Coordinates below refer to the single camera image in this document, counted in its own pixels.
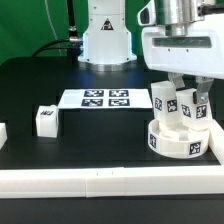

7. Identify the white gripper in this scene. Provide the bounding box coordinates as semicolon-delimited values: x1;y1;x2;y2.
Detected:
138;1;224;104

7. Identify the white round stool seat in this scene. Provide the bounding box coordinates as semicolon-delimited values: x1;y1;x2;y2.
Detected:
148;119;210;159

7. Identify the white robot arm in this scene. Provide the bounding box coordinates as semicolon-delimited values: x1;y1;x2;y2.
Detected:
138;0;224;104

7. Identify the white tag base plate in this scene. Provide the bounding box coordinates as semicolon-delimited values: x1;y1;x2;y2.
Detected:
58;89;152;109

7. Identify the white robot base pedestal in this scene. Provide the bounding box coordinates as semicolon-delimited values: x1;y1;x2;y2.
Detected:
78;0;137;65

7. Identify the white front fence rail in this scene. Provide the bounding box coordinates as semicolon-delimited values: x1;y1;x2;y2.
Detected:
0;166;224;198

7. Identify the black base cable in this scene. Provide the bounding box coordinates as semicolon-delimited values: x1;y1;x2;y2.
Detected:
31;0;84;58

